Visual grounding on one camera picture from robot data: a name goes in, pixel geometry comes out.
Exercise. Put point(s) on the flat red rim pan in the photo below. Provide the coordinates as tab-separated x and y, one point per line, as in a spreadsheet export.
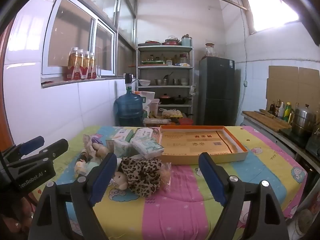
151	42

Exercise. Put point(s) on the sliding window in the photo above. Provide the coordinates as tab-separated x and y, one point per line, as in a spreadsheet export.
75	35

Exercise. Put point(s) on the green yellow bottle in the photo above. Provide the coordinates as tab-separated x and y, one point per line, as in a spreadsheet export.
288	112

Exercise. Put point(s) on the glass jar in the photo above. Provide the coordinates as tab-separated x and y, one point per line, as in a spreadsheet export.
210	50

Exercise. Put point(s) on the steel steamer pot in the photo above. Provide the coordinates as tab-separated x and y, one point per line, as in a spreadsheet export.
303	120

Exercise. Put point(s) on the steel cup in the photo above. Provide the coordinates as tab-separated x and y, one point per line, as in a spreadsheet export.
176	81

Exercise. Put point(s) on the cardboard wall sheet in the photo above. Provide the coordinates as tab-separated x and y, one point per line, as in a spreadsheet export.
292	85

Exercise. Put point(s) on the red pot glass lid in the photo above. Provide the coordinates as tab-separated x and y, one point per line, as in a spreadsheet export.
171	41

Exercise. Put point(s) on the mint green plush toy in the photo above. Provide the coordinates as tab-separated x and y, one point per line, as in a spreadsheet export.
90	168

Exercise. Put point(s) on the green tray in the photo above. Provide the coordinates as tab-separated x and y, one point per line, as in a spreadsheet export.
152	61

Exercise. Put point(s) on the red basin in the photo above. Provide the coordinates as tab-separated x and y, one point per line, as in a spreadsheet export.
186	121

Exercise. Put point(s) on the grey kitchen counter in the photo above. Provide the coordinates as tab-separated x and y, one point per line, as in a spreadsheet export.
272	136

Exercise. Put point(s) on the small dark sauce bottle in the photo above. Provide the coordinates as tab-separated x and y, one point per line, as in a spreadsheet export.
272	108

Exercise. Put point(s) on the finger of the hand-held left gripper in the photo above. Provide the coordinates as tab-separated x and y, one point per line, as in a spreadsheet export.
56	148
30	147

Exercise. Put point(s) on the steel bowl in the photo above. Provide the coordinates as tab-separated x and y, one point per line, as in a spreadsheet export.
161	81

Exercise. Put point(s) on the small dark soft toy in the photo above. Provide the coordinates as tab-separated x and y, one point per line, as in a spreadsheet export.
82	158

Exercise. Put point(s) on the teal canister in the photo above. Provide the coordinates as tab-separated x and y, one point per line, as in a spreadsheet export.
186	40

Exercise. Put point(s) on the ladle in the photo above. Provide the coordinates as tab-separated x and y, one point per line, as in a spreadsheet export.
168	75

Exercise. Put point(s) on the glass cup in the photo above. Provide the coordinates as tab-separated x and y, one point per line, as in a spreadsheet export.
99	71

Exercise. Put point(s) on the tall dark sauce bottle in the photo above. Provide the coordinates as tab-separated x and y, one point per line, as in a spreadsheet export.
277	109

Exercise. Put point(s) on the pink white bag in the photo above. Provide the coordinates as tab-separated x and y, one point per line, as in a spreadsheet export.
154	106

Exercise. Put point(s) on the egg tray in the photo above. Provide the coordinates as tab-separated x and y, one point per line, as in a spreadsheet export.
171	113

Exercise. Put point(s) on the metal shelf rack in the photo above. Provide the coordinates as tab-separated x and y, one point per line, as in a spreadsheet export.
165	67

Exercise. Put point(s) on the bananas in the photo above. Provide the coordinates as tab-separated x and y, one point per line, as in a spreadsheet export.
155	116

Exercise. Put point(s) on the stacked white bowls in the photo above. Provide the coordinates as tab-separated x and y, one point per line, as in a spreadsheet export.
184	81

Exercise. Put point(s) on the white plastic bottle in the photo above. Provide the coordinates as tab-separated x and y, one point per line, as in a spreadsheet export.
281	110

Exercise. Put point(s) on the high window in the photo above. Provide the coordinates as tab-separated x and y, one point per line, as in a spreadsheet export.
270	7

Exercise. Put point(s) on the colourful printed blanket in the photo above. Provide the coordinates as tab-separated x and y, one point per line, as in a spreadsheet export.
185	200

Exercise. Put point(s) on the black frying pan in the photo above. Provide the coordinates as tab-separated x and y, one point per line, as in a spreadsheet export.
180	100

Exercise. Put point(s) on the white green flour bag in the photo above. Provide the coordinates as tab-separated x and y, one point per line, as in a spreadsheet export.
147	96

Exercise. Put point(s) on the blue label tissue pack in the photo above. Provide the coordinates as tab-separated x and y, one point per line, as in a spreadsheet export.
122	134

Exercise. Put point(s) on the hanging plastic bag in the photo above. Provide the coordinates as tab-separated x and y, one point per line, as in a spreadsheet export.
192	90

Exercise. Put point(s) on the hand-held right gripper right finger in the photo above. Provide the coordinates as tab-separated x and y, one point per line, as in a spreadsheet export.
212	178

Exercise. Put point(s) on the red lid jar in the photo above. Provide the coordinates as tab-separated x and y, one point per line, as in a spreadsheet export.
183	58

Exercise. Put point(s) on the dark refrigerator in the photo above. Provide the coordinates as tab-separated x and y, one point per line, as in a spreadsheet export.
216	90

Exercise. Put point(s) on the noodle pack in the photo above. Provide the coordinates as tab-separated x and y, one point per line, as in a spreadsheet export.
152	121

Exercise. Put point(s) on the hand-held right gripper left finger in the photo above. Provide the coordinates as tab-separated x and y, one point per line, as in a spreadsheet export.
102	180

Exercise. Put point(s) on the black water pump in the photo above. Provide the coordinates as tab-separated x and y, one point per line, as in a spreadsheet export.
128	80

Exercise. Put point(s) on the black pot red lid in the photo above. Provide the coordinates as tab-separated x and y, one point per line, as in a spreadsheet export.
165	99

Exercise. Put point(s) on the white bowl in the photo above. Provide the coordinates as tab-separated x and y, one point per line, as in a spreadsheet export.
145	82

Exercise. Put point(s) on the blue water jug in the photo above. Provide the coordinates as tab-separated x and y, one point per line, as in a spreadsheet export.
128	107

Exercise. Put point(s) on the orange cardboard box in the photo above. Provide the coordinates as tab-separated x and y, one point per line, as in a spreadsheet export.
195	143

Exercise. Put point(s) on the green print tissue pack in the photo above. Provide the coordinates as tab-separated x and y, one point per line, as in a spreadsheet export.
143	133
147	148
120	150

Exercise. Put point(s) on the purple dress plush bear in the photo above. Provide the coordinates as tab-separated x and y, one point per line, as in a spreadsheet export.
100	150

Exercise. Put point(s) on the person's left hand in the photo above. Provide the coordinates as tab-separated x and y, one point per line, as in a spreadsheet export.
11	226

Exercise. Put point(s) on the leopard dress plush bear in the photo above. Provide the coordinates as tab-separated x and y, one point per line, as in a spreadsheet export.
142	177

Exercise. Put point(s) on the wooden cutting board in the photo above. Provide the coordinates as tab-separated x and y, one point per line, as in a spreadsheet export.
267	121

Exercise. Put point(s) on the black induction cooker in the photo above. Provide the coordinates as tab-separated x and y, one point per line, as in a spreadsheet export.
292	135

